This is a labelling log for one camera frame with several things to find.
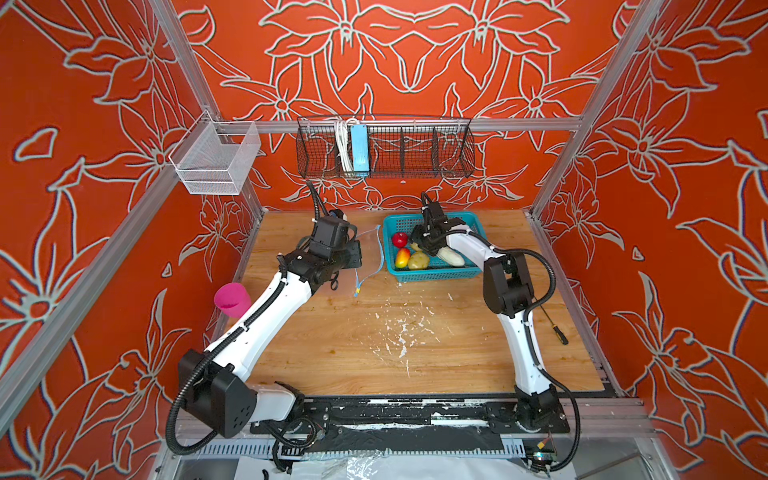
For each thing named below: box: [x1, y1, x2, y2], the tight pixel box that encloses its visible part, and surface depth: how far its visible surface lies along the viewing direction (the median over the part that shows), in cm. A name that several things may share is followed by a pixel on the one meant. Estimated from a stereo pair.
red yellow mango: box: [395, 248, 411, 269], surface depth 102 cm
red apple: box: [392, 232, 409, 248], surface depth 108 cm
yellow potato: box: [408, 252, 429, 270], surface depth 100 cm
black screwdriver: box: [540, 304, 569, 345], surface depth 87 cm
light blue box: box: [351, 124, 370, 174], surface depth 91 cm
